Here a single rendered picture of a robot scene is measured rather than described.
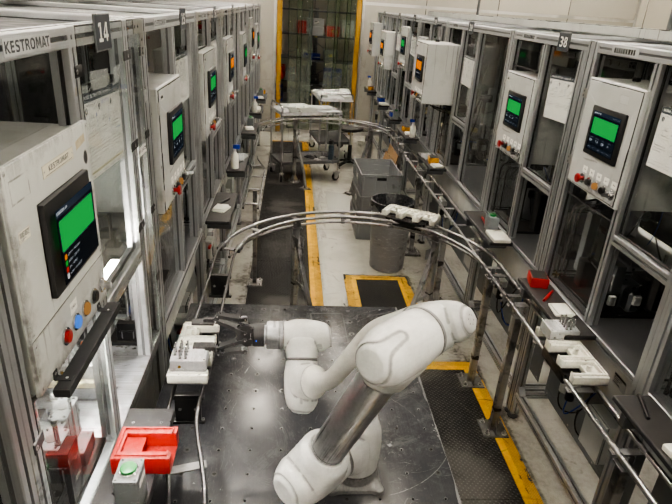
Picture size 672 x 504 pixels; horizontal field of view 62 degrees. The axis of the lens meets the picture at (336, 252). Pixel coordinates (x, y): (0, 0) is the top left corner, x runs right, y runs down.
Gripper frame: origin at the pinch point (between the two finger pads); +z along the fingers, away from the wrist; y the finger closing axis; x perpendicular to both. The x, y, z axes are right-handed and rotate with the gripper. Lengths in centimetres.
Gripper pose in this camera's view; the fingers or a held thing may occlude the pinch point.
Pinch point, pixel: (201, 333)
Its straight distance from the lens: 184.6
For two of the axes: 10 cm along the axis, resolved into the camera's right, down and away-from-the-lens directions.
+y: 0.6, -9.1, -4.1
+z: -10.0, -0.3, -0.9
